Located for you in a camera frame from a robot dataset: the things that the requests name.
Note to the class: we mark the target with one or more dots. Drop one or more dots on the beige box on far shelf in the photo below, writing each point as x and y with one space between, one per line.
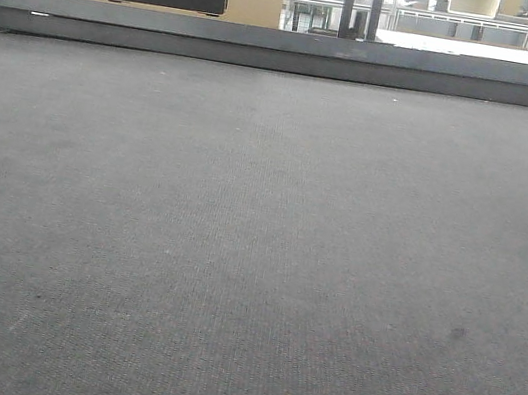
476 8

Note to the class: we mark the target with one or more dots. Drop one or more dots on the dark grey table mat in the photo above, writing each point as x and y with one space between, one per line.
170 226

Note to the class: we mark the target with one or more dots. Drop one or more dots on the white background table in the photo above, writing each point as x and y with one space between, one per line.
452 46

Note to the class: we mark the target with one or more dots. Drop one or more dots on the white metal background shelving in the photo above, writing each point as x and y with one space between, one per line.
394 13

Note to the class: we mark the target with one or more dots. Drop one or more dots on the black vertical post left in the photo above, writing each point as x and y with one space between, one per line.
345 19

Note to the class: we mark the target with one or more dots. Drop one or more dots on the black vertical post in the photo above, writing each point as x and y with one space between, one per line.
345 19
374 19

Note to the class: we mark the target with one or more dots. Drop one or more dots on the black vertical post right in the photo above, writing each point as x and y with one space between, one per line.
374 19

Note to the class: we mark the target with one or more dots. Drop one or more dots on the black table edge rail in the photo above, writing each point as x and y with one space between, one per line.
281 51

